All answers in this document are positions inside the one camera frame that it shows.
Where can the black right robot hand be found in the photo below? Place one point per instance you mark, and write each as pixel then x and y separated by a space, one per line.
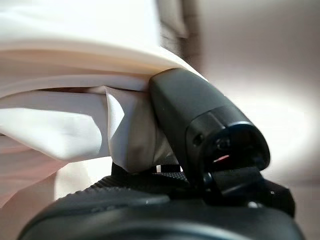
pixel 200 112

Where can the beige garment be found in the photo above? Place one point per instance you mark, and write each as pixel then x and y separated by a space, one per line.
pixel 75 62

